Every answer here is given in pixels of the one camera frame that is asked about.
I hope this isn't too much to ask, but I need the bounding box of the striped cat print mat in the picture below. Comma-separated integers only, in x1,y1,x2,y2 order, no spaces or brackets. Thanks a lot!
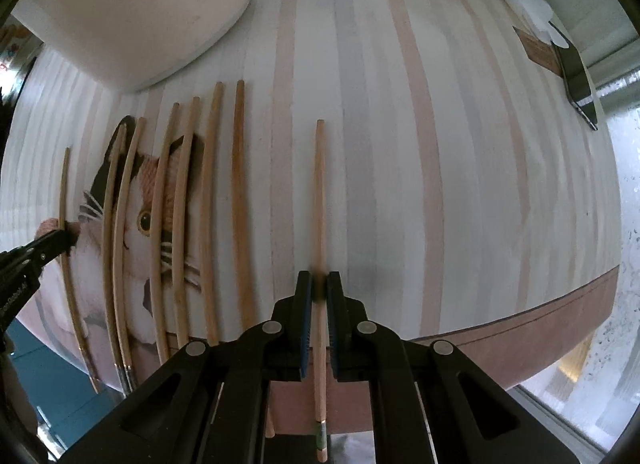
0,0,623,440

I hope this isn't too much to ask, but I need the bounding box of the green-banded wooden chopstick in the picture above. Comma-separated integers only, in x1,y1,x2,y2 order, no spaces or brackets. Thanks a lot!
312,119,330,464

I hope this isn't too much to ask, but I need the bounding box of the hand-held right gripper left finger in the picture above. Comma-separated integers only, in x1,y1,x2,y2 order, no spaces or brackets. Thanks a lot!
60,270,313,464

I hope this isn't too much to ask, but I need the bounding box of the single plain wooden chopstick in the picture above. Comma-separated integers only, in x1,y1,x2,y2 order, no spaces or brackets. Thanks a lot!
58,147,101,393

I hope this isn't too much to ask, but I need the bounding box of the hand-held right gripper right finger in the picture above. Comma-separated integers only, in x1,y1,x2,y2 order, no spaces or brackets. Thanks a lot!
326,271,583,464

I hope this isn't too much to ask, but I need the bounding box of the set of wooden chopsticks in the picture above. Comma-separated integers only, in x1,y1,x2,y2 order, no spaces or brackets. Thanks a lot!
100,80,277,440

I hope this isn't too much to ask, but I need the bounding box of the black glossy flat object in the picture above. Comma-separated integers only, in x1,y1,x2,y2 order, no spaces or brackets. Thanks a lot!
550,21,601,132

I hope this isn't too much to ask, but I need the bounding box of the teal cabinet front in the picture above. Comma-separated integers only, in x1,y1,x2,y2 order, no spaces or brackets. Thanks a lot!
10,316,126,450

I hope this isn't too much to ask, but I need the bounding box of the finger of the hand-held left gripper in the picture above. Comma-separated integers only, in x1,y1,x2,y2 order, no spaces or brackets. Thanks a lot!
0,229,79,279

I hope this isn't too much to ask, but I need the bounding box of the small wooden block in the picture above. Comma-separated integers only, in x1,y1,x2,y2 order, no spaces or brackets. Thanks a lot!
514,26,563,77

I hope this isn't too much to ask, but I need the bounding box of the white round utensil holder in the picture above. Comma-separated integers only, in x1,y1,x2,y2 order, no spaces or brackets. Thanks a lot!
22,0,251,92

